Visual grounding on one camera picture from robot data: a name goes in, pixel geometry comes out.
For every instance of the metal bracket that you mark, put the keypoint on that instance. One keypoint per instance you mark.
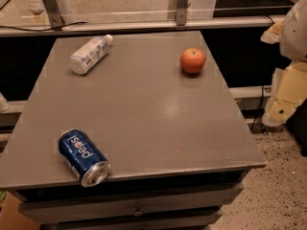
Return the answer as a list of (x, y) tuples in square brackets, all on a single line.
[(52, 10), (181, 12)]

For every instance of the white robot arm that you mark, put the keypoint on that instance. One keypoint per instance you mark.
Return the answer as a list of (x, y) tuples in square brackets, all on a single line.
[(289, 86)]

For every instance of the white plastic water bottle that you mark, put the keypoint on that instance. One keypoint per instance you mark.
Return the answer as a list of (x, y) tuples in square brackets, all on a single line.
[(90, 54)]

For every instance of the blue pepsi can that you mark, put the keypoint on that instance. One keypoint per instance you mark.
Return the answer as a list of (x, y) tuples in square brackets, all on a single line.
[(86, 161)]

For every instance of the cardboard box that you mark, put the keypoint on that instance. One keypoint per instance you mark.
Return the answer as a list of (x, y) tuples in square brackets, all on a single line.
[(12, 219)]

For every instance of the grey drawer cabinet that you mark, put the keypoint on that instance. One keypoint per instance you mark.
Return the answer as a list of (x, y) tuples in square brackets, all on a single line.
[(178, 146)]

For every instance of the white pipe at left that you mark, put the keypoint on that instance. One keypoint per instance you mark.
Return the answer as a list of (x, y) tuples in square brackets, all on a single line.
[(4, 105)]

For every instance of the right metal bracket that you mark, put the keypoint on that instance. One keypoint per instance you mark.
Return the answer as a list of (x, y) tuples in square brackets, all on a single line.
[(181, 12)]

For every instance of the left metal bracket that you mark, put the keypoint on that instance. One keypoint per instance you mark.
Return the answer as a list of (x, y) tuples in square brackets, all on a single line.
[(52, 10)]

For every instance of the drawer knob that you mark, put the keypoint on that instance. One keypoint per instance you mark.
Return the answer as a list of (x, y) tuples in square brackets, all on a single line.
[(138, 213)]

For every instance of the red apple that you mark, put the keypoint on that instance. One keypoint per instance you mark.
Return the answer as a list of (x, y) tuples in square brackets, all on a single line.
[(192, 60)]

